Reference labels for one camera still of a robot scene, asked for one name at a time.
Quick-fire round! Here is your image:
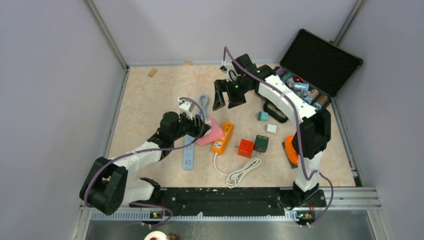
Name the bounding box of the red cube socket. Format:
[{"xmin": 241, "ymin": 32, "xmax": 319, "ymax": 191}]
[{"xmin": 237, "ymin": 138, "xmax": 255, "ymax": 158}]

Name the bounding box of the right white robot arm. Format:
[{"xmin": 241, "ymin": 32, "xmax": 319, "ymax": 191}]
[{"xmin": 212, "ymin": 54, "xmax": 331, "ymax": 206}]

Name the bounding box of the green cube socket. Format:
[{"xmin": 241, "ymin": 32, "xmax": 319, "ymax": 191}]
[{"xmin": 253, "ymin": 135, "xmax": 269, "ymax": 153}]

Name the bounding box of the teal plug adapter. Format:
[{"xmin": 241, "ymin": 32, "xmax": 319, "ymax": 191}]
[{"xmin": 256, "ymin": 111, "xmax": 269, "ymax": 122}]

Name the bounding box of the black open case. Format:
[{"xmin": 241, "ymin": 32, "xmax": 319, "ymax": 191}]
[{"xmin": 255, "ymin": 29, "xmax": 363, "ymax": 128}]

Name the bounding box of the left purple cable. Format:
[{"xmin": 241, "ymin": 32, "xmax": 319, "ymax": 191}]
[{"xmin": 82, "ymin": 96, "xmax": 208, "ymax": 229}]

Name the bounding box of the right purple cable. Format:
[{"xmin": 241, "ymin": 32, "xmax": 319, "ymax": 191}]
[{"xmin": 221, "ymin": 46, "xmax": 335, "ymax": 227}]

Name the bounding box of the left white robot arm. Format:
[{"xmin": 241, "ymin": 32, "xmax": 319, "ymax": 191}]
[{"xmin": 79, "ymin": 111, "xmax": 211, "ymax": 215}]

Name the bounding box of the small wooden block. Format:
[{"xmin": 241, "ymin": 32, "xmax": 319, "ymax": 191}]
[{"xmin": 148, "ymin": 68, "xmax": 158, "ymax": 77}]

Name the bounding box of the orange power strip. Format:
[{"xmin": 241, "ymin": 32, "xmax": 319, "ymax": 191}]
[{"xmin": 211, "ymin": 121, "xmax": 234, "ymax": 155}]

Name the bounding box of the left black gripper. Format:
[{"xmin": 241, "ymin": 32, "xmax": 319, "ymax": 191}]
[{"xmin": 171, "ymin": 112, "xmax": 211, "ymax": 142}]

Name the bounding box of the red white emergency button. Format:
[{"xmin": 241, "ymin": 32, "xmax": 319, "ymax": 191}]
[{"xmin": 144, "ymin": 231, "xmax": 171, "ymax": 240}]

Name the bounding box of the purple cable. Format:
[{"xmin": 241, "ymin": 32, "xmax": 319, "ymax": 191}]
[
  {"xmin": 221, "ymin": 46, "xmax": 335, "ymax": 227},
  {"xmin": 82, "ymin": 96, "xmax": 208, "ymax": 229}
]

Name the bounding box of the white plug adapter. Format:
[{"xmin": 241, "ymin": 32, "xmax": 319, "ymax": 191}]
[{"xmin": 264, "ymin": 124, "xmax": 278, "ymax": 134}]

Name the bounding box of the grey mat under toy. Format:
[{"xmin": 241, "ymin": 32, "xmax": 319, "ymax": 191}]
[{"xmin": 281, "ymin": 141, "xmax": 299, "ymax": 170}]

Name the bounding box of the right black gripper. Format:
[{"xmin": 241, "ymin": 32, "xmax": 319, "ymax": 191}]
[{"xmin": 213, "ymin": 77, "xmax": 252, "ymax": 112}]

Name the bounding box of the blue power strip with cable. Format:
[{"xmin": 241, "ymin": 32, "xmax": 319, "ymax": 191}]
[{"xmin": 182, "ymin": 94, "xmax": 209, "ymax": 171}]

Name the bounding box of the pink triangular power strip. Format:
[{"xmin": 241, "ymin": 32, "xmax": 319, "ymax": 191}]
[{"xmin": 195, "ymin": 117, "xmax": 224, "ymax": 146}]

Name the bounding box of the white coiled cable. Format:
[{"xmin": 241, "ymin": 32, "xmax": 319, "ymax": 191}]
[{"xmin": 213, "ymin": 152, "xmax": 263, "ymax": 189}]

